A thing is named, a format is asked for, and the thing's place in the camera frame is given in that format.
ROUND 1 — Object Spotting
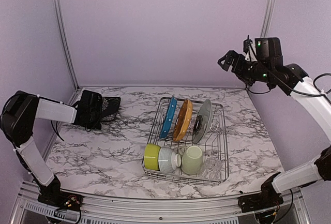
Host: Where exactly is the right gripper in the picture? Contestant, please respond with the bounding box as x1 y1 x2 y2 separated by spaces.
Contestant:
219 50 274 86

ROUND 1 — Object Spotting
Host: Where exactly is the black floral square plate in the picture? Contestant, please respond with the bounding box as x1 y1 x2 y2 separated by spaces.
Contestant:
100 97 121 123

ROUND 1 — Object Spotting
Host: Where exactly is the grey-blue round plate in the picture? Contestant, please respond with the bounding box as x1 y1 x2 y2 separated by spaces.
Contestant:
192 99 212 144

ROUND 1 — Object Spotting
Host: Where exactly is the yellow dotted plate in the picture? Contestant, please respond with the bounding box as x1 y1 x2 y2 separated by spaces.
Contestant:
172 99 193 142

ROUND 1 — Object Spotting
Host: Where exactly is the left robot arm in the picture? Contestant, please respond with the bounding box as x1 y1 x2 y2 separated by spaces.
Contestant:
1 90 102 206

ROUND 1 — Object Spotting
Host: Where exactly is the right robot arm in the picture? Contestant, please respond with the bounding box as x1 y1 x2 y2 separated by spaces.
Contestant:
218 50 330 211

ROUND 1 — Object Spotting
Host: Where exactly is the lime green bowl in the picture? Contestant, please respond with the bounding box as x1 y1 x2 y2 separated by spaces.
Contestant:
143 144 161 171

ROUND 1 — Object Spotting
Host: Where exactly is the blue dotted plate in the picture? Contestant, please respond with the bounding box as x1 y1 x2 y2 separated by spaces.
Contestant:
160 96 177 139

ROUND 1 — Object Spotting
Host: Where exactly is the white striped bowl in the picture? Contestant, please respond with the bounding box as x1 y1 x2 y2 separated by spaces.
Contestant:
158 147 182 173

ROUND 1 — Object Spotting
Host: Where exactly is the pale green mug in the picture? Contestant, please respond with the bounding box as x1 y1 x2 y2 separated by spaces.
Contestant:
178 145 203 175

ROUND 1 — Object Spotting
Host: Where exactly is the clear glass cup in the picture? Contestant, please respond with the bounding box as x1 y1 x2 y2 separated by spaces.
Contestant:
199 157 222 180

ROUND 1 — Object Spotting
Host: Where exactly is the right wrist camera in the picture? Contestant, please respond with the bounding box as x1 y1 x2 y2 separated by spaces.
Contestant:
243 35 255 62

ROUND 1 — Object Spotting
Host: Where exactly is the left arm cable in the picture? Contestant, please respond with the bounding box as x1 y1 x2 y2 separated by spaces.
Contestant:
50 120 65 142

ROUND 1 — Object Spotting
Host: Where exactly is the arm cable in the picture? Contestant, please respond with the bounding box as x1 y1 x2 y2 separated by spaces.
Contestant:
245 72 331 97
50 120 65 142

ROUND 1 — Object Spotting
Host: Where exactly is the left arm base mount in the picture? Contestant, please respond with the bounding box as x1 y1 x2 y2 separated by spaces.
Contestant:
38 190 83 212

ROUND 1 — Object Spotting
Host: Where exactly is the wire dish rack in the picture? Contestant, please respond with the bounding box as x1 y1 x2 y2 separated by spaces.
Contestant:
142 97 229 186

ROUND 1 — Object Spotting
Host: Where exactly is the right aluminium frame post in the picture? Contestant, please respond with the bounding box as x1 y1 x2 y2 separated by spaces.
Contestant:
260 0 276 38

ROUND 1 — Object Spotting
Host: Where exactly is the aluminium frame post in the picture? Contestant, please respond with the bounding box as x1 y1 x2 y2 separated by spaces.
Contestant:
260 0 276 38
53 0 80 91

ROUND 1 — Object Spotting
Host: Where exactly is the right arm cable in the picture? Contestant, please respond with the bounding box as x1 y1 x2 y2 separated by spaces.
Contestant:
245 72 331 97

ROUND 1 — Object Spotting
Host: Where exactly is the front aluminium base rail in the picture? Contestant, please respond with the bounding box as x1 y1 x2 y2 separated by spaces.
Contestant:
9 182 312 223

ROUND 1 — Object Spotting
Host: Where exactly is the left aluminium frame post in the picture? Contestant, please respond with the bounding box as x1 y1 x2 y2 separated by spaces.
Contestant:
53 0 80 91

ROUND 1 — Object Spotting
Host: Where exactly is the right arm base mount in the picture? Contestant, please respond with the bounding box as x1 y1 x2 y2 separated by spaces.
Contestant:
238 191 284 213

